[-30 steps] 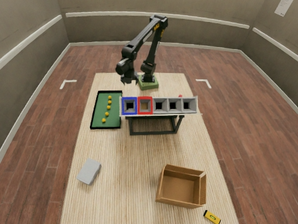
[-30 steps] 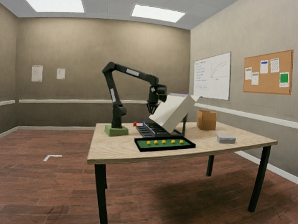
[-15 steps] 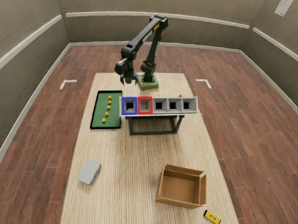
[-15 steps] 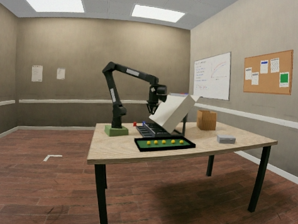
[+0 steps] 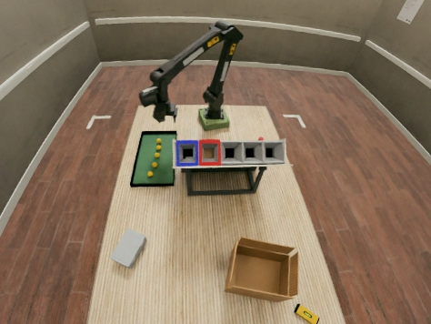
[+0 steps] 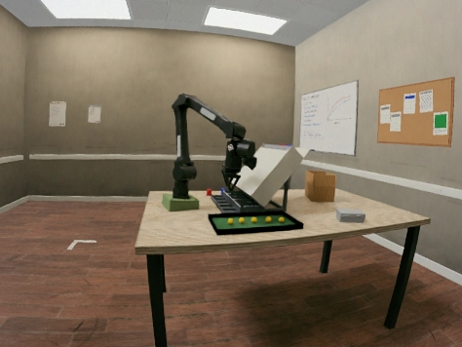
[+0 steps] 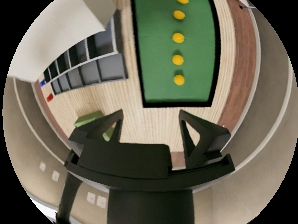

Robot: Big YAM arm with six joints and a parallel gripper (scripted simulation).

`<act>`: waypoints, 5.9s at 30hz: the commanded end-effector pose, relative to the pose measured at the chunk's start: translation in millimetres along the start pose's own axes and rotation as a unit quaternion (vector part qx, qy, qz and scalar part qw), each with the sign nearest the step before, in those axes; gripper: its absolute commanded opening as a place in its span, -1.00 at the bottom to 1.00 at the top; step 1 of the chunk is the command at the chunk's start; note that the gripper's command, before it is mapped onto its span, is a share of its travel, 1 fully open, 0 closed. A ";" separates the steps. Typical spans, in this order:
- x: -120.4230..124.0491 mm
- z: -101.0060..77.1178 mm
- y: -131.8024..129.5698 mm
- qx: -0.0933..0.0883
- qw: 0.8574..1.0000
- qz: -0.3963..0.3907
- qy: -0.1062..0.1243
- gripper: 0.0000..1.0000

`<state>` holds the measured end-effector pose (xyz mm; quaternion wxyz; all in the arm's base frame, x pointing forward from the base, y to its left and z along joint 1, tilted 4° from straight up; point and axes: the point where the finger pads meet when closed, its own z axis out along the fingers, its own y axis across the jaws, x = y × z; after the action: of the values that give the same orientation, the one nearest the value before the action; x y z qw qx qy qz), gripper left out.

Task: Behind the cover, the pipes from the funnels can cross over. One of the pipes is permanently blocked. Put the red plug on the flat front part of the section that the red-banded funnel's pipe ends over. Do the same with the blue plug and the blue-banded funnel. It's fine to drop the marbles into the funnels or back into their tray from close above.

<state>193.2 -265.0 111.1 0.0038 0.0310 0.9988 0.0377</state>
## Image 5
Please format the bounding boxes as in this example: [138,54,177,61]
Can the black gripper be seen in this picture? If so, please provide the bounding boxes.
[156,100,177,123]

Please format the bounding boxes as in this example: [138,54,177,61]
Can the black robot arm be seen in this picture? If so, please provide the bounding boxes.
[138,20,243,122]

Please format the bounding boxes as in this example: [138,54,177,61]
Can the yellow pocket level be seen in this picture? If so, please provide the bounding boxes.
[294,304,320,324]

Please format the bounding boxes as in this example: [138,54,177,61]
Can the brown cardboard box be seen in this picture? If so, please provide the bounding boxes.
[224,237,299,302]

